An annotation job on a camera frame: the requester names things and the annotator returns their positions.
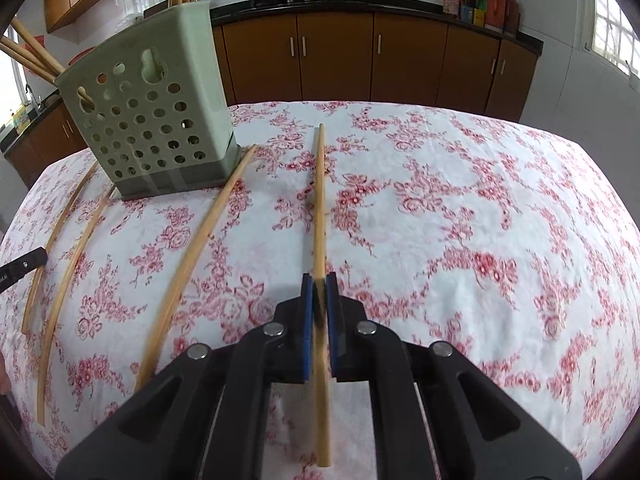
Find black kitchen countertop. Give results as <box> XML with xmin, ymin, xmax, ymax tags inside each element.
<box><xmin>0</xmin><ymin>0</ymin><xmax>544</xmax><ymax>156</ymax></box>

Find large barred window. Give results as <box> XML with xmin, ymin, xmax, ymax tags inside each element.
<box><xmin>582</xmin><ymin>0</ymin><xmax>640</xmax><ymax>78</ymax></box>

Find red floral tablecloth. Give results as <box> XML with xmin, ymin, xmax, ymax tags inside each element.
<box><xmin>0</xmin><ymin>100</ymin><xmax>640</xmax><ymax>480</ymax></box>

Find large orange bottle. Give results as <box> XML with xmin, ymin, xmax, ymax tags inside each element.
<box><xmin>484</xmin><ymin>0</ymin><xmax>506</xmax><ymax>31</ymax></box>

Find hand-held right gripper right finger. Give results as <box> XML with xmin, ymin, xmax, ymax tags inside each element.
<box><xmin>324</xmin><ymin>272</ymin><xmax>583</xmax><ymax>480</ymax></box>

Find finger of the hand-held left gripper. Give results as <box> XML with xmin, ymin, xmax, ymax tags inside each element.
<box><xmin>10</xmin><ymin>247</ymin><xmax>49</xmax><ymax>286</ymax></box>

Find brown lower kitchen cabinets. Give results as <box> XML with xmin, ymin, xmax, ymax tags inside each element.
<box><xmin>2</xmin><ymin>10</ymin><xmax>538</xmax><ymax>186</ymax></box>

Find dark red bottle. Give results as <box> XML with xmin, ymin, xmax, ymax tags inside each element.
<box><xmin>504</xmin><ymin>0</ymin><xmax>521</xmax><ymax>37</ymax></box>

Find small white-framed window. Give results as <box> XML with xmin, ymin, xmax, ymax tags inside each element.
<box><xmin>0</xmin><ymin>25</ymin><xmax>31</xmax><ymax>126</ymax></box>

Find green perforated utensil holder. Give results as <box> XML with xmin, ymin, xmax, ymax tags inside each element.
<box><xmin>54</xmin><ymin>0</ymin><xmax>242</xmax><ymax>200</ymax></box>

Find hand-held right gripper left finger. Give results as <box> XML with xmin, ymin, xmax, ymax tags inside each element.
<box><xmin>55</xmin><ymin>272</ymin><xmax>317</xmax><ymax>480</ymax></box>

